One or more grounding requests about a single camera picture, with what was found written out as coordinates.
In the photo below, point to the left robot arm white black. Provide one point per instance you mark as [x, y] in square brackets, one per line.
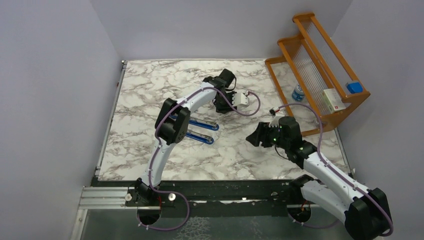
[172, 124]

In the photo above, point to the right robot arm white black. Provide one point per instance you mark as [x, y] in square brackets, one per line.
[364, 212]

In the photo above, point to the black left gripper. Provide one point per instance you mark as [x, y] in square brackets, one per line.
[224, 109]

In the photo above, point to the blue black stapler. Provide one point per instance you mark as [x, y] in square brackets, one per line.
[205, 124]

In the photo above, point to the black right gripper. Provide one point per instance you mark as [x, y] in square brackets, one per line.
[260, 134]

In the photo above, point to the blue lidded small jar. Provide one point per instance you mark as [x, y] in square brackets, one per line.
[297, 94]

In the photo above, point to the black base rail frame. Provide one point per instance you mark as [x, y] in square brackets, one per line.
[202, 198]

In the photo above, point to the orange wooden tiered rack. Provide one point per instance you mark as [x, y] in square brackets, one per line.
[317, 64]

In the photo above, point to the white red carton box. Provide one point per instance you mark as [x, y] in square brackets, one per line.
[332, 100]

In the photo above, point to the blue block on rack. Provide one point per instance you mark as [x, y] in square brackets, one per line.
[354, 87]

